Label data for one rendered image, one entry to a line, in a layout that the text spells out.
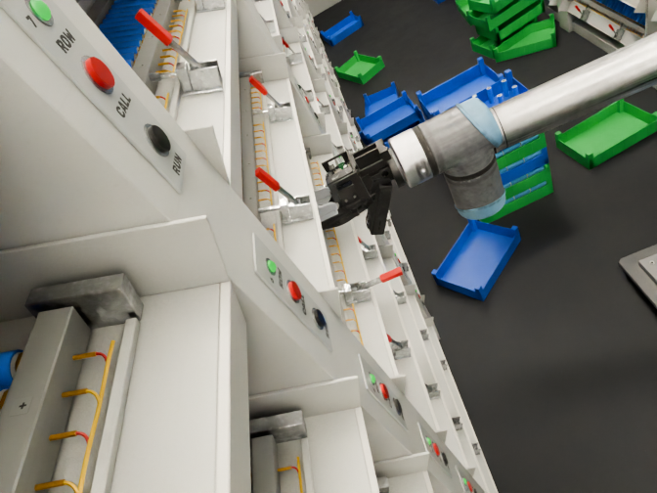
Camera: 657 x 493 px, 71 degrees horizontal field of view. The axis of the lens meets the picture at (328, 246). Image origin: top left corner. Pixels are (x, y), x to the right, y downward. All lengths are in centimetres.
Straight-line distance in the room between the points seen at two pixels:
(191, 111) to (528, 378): 136
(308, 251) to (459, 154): 33
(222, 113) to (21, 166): 24
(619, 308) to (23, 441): 163
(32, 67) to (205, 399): 16
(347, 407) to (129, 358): 22
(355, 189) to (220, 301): 52
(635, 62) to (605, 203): 102
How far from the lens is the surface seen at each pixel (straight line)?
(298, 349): 35
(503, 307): 174
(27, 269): 29
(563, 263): 181
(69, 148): 24
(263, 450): 40
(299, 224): 59
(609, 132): 225
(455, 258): 190
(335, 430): 42
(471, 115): 77
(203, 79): 50
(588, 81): 99
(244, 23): 94
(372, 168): 77
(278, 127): 80
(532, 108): 96
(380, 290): 99
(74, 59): 26
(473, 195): 84
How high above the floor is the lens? 147
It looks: 42 degrees down
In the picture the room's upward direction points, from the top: 36 degrees counter-clockwise
